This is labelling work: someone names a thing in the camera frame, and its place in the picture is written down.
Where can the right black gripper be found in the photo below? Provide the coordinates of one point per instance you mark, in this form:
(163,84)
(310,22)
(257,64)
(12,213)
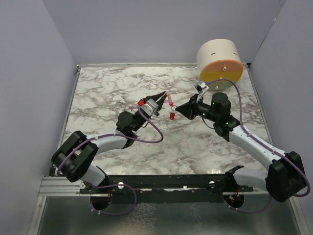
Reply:
(189,109)

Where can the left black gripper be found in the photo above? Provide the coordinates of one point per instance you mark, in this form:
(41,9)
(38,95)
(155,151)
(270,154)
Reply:
(155,97)

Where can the pink strap keyring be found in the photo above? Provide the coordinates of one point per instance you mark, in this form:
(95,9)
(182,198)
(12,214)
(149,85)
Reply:
(169,101)

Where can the red tag key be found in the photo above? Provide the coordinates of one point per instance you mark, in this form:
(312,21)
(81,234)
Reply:
(172,115)

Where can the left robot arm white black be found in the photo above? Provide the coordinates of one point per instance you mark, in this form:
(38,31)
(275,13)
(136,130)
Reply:
(74,157)

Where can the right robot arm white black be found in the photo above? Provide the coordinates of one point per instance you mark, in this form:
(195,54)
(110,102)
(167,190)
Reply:
(283,176)

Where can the round beige drawer box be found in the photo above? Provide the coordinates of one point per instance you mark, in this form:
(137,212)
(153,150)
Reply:
(217,60)

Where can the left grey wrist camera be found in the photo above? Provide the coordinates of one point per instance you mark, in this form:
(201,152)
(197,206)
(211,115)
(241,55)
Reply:
(149,107)

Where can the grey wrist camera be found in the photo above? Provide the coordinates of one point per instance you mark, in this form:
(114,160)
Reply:
(149,107)
(202,88)

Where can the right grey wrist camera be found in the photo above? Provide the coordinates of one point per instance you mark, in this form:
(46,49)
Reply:
(202,88)

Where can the black mounting rail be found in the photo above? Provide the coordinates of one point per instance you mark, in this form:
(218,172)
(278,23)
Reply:
(159,189)

